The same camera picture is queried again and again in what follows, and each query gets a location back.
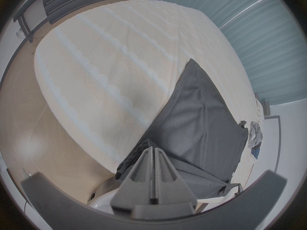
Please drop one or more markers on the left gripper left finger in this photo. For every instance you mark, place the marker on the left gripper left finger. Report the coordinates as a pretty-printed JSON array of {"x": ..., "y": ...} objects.
[{"x": 127, "y": 193}]

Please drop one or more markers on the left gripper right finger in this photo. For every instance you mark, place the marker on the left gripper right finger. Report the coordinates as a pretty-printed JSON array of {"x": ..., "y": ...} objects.
[{"x": 179, "y": 192}]

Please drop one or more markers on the black T-shirt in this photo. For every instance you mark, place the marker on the black T-shirt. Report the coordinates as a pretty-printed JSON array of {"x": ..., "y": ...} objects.
[{"x": 196, "y": 128}]

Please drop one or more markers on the bed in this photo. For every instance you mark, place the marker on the bed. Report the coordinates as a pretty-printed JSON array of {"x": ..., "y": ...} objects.
[{"x": 108, "y": 68}]

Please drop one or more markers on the dark blue garment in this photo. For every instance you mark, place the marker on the dark blue garment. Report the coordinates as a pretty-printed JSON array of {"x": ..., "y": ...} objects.
[{"x": 256, "y": 153}]

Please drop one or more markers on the grey knit garment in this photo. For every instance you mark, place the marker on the grey knit garment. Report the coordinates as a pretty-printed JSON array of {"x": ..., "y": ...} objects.
[{"x": 255, "y": 134}]

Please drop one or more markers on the white printed pillow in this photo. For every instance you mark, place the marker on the white printed pillow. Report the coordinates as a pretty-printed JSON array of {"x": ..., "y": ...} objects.
[{"x": 260, "y": 114}]

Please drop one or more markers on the grey bedside table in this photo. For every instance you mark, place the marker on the grey bedside table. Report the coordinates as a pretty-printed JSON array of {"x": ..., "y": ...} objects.
[{"x": 263, "y": 104}]

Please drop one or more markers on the black chest of drawers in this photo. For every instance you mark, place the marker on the black chest of drawers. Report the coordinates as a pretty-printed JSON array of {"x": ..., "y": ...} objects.
[{"x": 79, "y": 1}]

